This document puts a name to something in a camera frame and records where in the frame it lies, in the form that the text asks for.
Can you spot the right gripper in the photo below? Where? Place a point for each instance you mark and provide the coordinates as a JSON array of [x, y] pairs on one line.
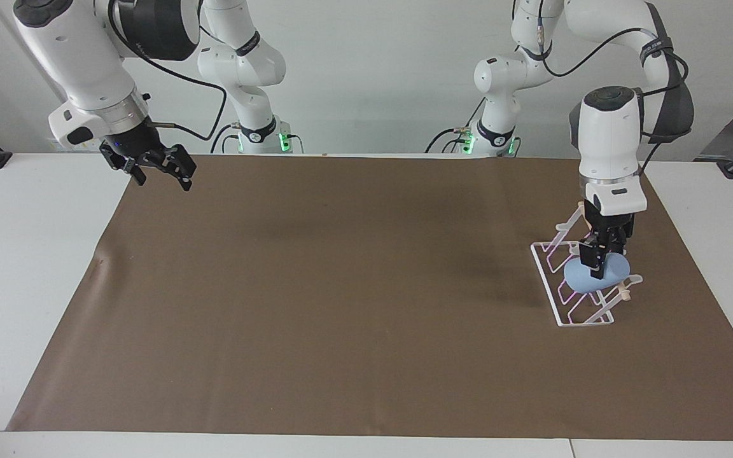
[[130, 143]]

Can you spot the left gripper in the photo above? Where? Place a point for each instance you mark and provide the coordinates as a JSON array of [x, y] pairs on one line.
[[608, 222]]

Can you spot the light blue plate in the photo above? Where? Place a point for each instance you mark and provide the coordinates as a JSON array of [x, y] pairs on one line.
[[608, 277]]

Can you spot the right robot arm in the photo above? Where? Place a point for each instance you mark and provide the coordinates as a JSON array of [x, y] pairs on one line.
[[74, 57]]

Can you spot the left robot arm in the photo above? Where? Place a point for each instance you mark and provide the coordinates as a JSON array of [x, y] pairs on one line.
[[611, 140]]

